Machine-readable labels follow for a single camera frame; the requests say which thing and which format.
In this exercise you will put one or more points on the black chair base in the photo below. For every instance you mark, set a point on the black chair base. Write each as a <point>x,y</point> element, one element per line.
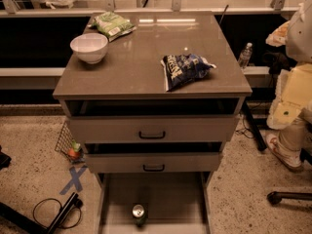
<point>276,197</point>

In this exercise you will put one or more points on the grey top drawer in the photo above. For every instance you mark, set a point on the grey top drawer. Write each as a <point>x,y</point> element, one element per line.
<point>170,128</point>

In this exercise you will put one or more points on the blue tape cross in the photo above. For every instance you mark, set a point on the blue tape cross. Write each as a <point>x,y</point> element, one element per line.
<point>75,180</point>

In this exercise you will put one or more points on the green soda can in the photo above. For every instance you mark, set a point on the green soda can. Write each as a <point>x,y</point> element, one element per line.
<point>139,214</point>

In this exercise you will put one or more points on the grey bottom drawer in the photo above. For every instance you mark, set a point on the grey bottom drawer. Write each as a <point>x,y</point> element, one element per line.
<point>176,203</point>

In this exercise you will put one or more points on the clear water bottle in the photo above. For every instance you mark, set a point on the clear water bottle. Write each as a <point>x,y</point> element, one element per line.
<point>245,55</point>

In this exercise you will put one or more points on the wire mesh basket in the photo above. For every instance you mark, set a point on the wire mesh basket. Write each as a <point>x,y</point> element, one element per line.
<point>64,144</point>

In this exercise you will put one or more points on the grey drawer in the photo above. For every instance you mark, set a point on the grey drawer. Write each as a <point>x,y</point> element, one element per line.
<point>176,203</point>
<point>170,128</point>
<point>153,157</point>

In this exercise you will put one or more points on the blue chip bag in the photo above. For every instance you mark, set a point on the blue chip bag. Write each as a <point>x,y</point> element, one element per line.
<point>183,69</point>

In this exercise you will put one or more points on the green chip bag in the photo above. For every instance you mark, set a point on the green chip bag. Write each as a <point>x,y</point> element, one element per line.
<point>111,25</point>

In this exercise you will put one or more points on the grey middle drawer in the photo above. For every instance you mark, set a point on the grey middle drawer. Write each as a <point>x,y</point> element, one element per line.
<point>153,157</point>

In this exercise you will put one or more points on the person's leg and shoe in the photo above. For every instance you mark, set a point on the person's leg and shoe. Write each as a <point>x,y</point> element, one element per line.
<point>287,144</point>

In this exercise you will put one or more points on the white bowl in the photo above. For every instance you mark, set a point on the white bowl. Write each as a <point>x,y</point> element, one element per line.
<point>90,47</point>

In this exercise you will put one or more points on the black stand with cable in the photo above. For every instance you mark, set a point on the black stand with cable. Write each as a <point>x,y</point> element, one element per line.
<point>48,216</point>

